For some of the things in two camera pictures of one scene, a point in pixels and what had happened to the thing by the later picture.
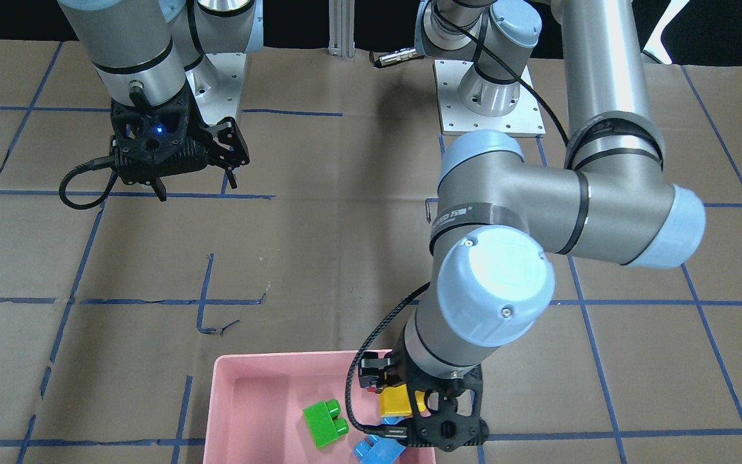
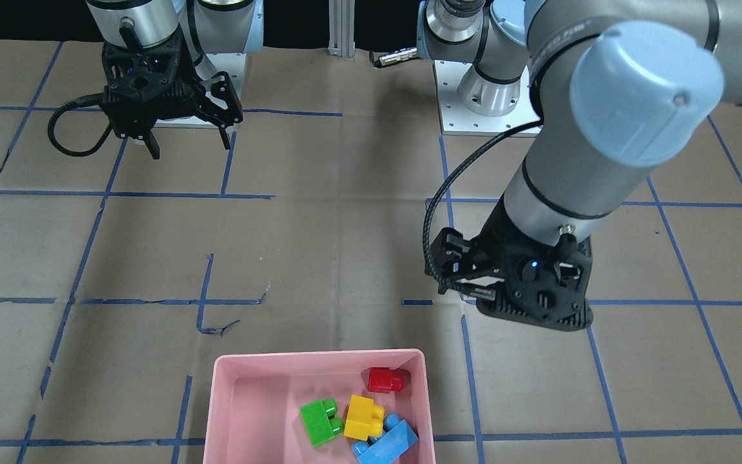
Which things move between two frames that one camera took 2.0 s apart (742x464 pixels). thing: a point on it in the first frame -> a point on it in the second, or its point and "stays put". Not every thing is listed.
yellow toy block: x=395 y=401 -> x=364 y=419
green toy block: x=323 y=423 stays put
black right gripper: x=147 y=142 -> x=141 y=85
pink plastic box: x=255 y=411 stays put
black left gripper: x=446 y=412 -> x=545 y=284
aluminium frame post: x=341 y=14 stays put
